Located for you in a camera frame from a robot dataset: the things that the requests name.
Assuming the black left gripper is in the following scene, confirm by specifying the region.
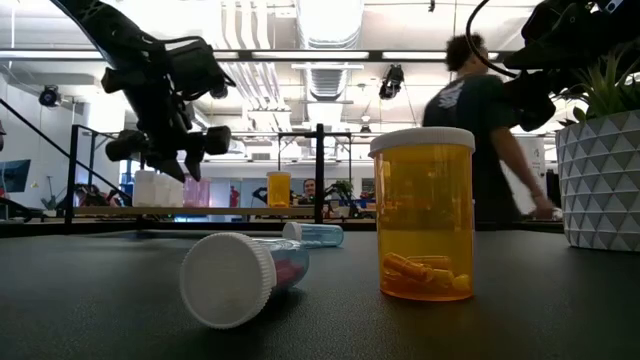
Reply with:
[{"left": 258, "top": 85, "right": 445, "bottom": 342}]
[{"left": 101, "top": 35, "right": 237, "bottom": 184}]

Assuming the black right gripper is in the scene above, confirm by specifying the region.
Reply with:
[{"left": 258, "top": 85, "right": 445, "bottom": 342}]
[{"left": 502, "top": 0, "right": 624, "bottom": 134}]

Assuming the white pill bottle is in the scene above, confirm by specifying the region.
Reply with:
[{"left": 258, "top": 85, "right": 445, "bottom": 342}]
[
  {"left": 152, "top": 173, "right": 172, "bottom": 209},
  {"left": 167, "top": 177, "right": 185, "bottom": 209},
  {"left": 132, "top": 169, "right": 157, "bottom": 209}
]

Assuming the blue pill bottle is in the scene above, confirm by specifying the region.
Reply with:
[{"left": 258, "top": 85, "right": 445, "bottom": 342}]
[{"left": 281, "top": 221, "right": 345, "bottom": 250}]

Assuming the wooden tray board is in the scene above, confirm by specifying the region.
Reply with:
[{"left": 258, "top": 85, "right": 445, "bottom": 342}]
[{"left": 63, "top": 122, "right": 354, "bottom": 232}]

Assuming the white pillar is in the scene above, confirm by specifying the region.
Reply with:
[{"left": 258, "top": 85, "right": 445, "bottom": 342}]
[{"left": 514, "top": 136, "right": 550, "bottom": 217}]

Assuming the person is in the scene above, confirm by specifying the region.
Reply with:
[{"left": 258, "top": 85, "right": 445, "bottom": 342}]
[
  {"left": 421, "top": 32, "right": 557, "bottom": 225},
  {"left": 298, "top": 178, "right": 320, "bottom": 206}
]

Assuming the black ceiling spotlight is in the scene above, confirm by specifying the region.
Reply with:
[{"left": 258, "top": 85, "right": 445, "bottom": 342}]
[
  {"left": 38, "top": 84, "right": 62, "bottom": 109},
  {"left": 377, "top": 63, "right": 405, "bottom": 101},
  {"left": 209, "top": 79, "right": 230, "bottom": 101}
]

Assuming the succulent in white pot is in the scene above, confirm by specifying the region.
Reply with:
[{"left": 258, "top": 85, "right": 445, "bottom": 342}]
[{"left": 554, "top": 47, "right": 640, "bottom": 253}]

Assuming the background green plant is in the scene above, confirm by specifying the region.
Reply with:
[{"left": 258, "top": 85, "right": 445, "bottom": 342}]
[{"left": 327, "top": 178, "right": 356, "bottom": 204}]

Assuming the black table mat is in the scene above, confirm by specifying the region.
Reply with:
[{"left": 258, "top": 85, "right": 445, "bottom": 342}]
[{"left": 0, "top": 228, "right": 640, "bottom": 360}]

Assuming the silver air duct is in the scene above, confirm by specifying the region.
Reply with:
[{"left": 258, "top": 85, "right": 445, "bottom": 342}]
[{"left": 293, "top": 0, "right": 366, "bottom": 104}]

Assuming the dark wall monitor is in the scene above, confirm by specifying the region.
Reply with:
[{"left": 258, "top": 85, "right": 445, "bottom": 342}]
[{"left": 0, "top": 158, "right": 32, "bottom": 194}]

